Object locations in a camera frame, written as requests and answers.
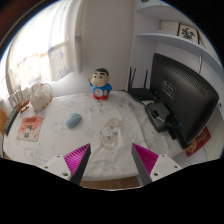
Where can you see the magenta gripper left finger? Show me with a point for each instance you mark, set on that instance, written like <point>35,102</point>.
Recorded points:
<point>70,167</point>

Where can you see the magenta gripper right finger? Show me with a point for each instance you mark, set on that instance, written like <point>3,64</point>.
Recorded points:
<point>152,167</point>

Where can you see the light blue computer mouse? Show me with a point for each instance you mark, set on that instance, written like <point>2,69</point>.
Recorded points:
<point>73,120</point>

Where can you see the black computer monitor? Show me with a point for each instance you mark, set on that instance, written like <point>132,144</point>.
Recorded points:
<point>183,101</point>

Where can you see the white printed tablecloth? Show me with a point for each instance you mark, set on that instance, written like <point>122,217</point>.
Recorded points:
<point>110,127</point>

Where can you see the red patterned card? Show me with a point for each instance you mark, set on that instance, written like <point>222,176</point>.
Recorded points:
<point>30,128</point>

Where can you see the red booklet under monitor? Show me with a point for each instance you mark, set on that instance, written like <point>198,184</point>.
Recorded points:
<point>198,142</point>

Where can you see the black wifi router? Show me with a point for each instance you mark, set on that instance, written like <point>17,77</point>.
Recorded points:
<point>141,94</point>

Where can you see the dark green flat object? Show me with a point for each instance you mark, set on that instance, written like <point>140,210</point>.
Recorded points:
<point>10,121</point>

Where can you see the cartoon boy figurine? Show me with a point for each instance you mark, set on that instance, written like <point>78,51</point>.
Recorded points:
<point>99,81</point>

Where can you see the white patterned curtain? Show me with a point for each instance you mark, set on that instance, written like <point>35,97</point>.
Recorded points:
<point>48,47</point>

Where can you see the framed picture on shelf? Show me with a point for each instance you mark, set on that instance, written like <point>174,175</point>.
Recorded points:
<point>188,32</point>

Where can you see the white drawstring pouch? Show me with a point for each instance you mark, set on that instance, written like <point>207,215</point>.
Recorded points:
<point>41,96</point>

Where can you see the white wall shelf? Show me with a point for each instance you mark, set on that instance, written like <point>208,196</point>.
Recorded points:
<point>159,21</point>

